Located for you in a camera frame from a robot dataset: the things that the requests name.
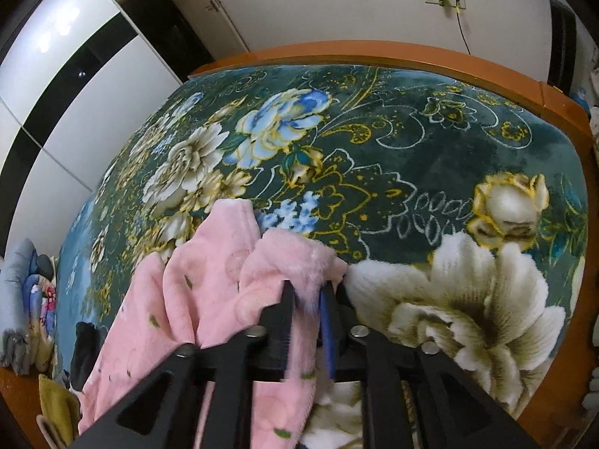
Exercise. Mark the tall black appliance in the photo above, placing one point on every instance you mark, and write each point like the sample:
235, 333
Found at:
560, 42

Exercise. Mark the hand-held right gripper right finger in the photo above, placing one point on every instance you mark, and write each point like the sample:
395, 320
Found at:
328, 332

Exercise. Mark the folded colourful floral quilt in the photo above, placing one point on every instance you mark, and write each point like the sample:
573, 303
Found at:
43, 318

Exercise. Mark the small dark cushion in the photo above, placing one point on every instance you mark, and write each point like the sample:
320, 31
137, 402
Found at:
46, 266

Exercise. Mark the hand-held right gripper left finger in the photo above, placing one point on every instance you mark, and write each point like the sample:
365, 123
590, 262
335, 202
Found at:
281, 318

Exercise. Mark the pink fleece garment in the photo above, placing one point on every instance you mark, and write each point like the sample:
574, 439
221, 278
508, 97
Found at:
220, 285

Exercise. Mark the wooden bed frame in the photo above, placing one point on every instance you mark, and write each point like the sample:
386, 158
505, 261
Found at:
514, 70

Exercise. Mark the green floral blanket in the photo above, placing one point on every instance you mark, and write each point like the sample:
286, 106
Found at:
374, 159

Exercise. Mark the white and black wardrobe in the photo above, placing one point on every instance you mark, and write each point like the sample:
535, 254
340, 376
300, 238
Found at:
65, 79

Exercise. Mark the white door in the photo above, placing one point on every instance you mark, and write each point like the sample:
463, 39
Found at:
206, 4

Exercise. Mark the yellow cloth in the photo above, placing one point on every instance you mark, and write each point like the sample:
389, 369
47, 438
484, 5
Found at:
56, 407

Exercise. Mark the black cloth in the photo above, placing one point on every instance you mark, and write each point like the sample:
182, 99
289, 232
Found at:
89, 355

